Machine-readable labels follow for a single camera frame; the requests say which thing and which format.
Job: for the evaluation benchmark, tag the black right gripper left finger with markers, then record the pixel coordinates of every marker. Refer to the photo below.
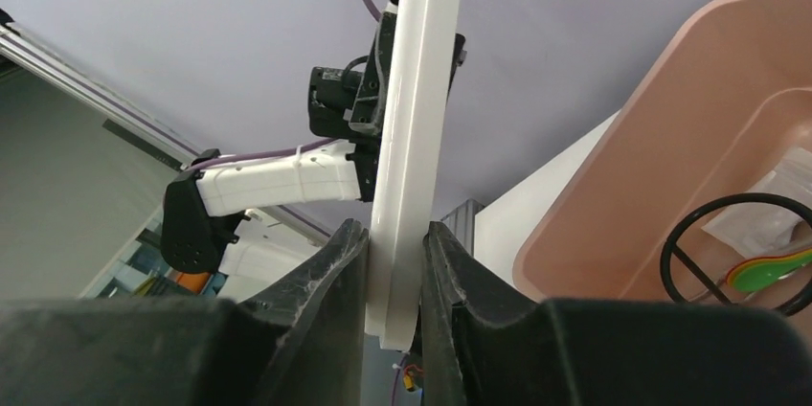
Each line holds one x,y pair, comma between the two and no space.
298,342

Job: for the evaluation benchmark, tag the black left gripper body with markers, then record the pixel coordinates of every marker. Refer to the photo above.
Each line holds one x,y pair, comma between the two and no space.
350,102

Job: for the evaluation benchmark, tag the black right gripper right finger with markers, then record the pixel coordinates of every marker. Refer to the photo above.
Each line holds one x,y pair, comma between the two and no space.
485,343

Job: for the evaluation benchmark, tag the white plastic tray lid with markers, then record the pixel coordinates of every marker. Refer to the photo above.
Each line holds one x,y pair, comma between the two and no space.
417,94

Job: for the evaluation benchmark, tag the black wire ring stand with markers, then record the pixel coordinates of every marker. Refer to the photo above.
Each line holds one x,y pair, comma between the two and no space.
693,265

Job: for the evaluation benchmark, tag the red green stirring sticks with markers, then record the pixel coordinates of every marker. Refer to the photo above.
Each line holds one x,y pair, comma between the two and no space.
753,275

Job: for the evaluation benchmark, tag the pink plastic bin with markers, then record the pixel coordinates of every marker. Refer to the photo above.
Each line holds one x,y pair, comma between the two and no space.
727,98

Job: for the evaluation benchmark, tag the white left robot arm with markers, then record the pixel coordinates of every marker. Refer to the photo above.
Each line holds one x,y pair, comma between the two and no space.
206,202

